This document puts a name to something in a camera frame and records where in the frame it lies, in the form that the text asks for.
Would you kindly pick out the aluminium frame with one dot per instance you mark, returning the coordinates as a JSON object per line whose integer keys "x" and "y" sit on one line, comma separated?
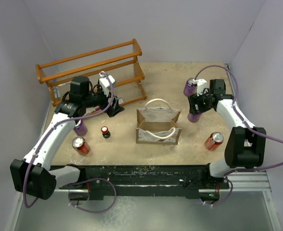
{"x": 245, "y": 206}

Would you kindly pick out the red soda can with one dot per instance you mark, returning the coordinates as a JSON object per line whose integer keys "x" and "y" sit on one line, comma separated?
{"x": 214, "y": 141}
{"x": 80, "y": 145}

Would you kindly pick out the left red soda can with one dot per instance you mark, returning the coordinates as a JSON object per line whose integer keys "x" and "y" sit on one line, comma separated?
{"x": 80, "y": 145}

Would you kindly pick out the right red soda can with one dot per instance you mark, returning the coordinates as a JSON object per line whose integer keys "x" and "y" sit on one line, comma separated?
{"x": 214, "y": 141}

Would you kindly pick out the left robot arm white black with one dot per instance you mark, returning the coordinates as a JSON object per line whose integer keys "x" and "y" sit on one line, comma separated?
{"x": 33, "y": 175}

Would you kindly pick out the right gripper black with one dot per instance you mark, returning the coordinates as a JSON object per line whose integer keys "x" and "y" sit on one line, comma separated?
{"x": 195, "y": 99}

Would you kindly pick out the canvas bag with rope handles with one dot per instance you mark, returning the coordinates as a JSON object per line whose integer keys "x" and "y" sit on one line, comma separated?
{"x": 157, "y": 123}

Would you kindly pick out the orange wooden rack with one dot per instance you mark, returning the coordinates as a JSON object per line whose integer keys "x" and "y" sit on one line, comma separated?
{"x": 120, "y": 61}

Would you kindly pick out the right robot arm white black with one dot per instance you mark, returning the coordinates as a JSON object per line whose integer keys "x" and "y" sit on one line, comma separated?
{"x": 246, "y": 144}

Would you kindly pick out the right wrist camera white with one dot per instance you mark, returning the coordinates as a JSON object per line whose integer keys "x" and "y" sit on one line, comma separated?
{"x": 200, "y": 85}

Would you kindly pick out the pink marker pen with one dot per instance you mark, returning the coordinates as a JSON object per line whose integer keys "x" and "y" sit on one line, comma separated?
{"x": 91, "y": 110}

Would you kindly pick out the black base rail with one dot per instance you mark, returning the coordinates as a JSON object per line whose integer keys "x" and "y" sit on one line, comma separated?
{"x": 189, "y": 181}

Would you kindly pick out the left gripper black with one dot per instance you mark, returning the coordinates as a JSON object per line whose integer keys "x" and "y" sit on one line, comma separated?
{"x": 115, "y": 108}

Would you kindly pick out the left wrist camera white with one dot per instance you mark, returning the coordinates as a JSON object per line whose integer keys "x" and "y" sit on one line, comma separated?
{"x": 106, "y": 82}

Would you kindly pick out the purple soda can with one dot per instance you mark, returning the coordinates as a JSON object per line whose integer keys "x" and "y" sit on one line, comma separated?
{"x": 194, "y": 118}
{"x": 80, "y": 128}
{"x": 190, "y": 87}

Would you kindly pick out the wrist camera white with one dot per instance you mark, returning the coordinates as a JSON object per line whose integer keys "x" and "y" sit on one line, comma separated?
{"x": 106, "y": 82}
{"x": 200, "y": 85}

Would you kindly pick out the small dark sauce bottle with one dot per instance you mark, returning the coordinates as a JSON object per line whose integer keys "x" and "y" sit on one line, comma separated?
{"x": 105, "y": 132}

